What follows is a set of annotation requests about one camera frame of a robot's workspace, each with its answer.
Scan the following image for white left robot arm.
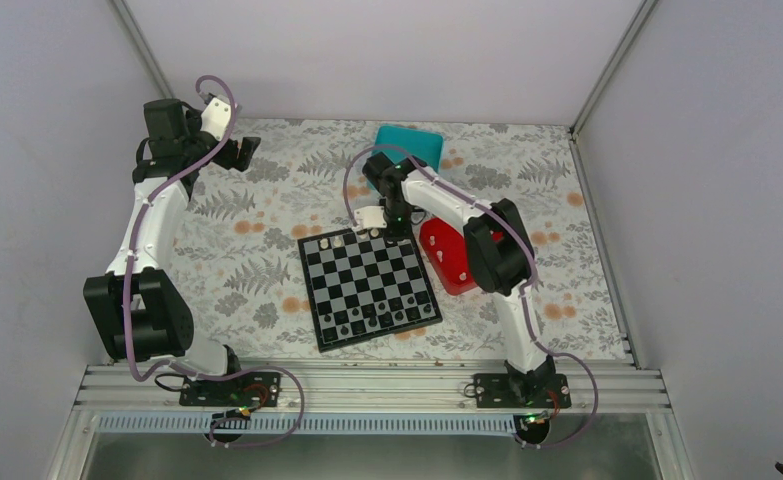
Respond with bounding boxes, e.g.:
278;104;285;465
83;95;260;405

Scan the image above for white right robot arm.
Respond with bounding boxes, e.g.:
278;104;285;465
348;145;556;407

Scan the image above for red piece tray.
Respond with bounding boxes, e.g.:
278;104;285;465
418;218;487;296

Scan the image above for teal square box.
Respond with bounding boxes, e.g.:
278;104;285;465
374;125;444;172

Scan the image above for black white chessboard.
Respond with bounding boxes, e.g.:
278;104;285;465
297;228;443;352

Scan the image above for floral table mat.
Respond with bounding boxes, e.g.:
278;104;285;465
167;119;626;362

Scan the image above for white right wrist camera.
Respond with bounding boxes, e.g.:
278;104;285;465
352;205;387;232

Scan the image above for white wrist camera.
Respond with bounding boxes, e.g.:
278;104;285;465
200;95;240;141
352;205;387;232

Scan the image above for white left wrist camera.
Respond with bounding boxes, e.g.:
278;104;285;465
200;95;240;141

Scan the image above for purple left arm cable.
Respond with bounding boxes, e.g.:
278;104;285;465
121;74;306;450

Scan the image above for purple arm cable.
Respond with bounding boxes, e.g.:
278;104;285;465
342;145;600;450
121;74;306;450

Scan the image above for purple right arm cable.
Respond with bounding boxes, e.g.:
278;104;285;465
342;145;600;450

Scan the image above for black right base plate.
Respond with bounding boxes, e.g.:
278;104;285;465
472;373;572;409

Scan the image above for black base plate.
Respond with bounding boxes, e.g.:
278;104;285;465
179;371;282;409
472;373;572;409

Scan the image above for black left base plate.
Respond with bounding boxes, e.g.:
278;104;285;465
179;371;282;409

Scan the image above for aluminium rail frame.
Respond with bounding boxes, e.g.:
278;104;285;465
74;359;671;414

